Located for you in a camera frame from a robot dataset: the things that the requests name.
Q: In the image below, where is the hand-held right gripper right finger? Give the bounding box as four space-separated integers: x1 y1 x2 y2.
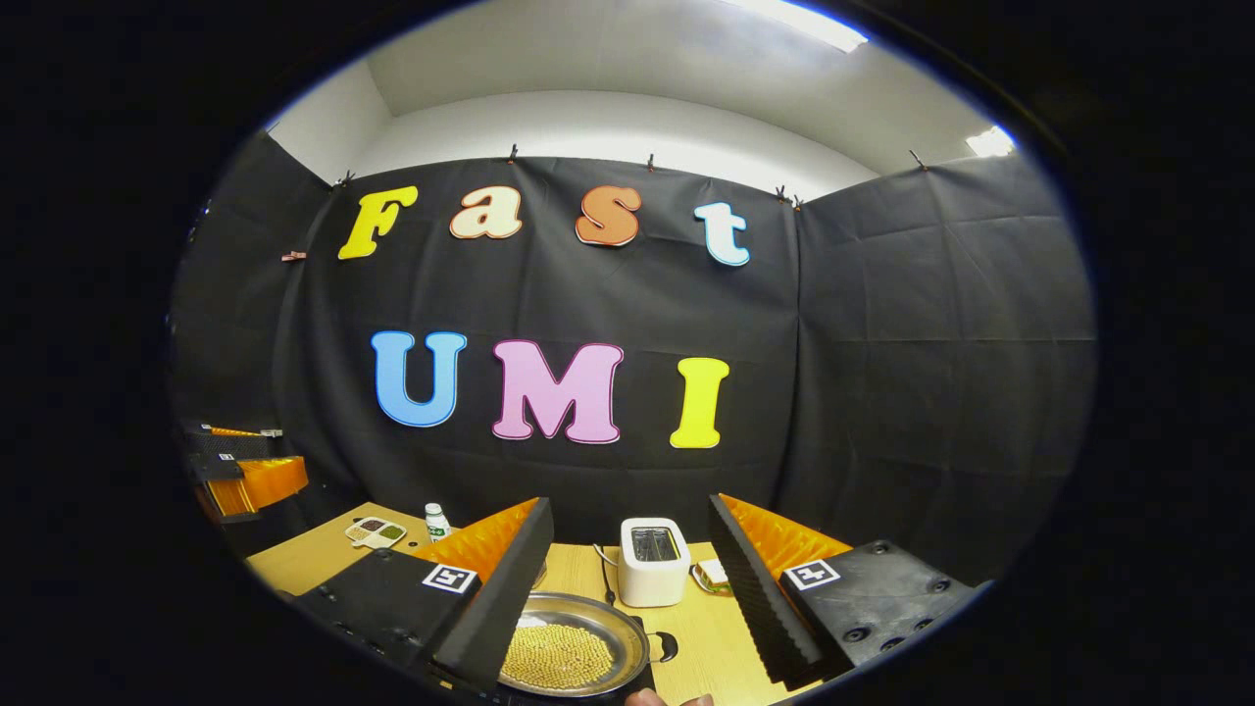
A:
706 492 991 690

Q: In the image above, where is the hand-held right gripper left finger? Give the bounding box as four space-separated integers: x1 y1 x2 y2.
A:
294 496 556 692

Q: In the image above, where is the stainless steel pot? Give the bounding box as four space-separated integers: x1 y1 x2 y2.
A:
498 591 679 699

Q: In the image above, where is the pile of yellow soybeans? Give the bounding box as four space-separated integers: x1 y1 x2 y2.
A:
500 624 617 689

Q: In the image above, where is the white toaster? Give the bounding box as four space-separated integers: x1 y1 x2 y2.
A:
618 517 692 609

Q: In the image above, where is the white divided bean dish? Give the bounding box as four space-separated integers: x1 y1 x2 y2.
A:
344 517 408 550

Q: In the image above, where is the long ceiling light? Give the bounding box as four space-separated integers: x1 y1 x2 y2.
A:
726 0 870 54

